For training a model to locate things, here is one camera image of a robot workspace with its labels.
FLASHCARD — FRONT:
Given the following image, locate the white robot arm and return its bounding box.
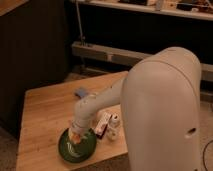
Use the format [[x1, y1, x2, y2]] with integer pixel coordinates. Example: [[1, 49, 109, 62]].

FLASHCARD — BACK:
[[70, 47, 201, 171]]

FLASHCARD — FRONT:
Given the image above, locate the grey metal rail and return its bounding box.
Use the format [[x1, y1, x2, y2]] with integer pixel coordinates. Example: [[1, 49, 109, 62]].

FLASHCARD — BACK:
[[71, 41, 213, 83]]

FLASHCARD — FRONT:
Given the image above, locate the cluttered background shelf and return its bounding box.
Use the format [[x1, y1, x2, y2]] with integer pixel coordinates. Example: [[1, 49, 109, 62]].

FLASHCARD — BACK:
[[70, 0, 213, 21]]

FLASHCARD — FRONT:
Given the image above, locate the white red small box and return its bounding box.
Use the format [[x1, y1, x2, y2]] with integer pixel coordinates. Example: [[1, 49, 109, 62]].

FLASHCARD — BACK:
[[95, 112, 112, 139]]

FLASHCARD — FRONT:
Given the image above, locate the grey vertical pole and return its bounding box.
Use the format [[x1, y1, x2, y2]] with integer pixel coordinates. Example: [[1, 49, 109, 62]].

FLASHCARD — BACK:
[[75, 0, 85, 45]]

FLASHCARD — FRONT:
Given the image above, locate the green ceramic bowl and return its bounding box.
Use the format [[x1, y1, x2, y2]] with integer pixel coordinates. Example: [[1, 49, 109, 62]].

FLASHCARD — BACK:
[[58, 129, 97, 163]]

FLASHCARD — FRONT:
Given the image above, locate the small white bottle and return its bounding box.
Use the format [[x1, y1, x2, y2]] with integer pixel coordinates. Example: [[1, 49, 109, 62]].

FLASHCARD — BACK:
[[107, 114, 121, 141]]

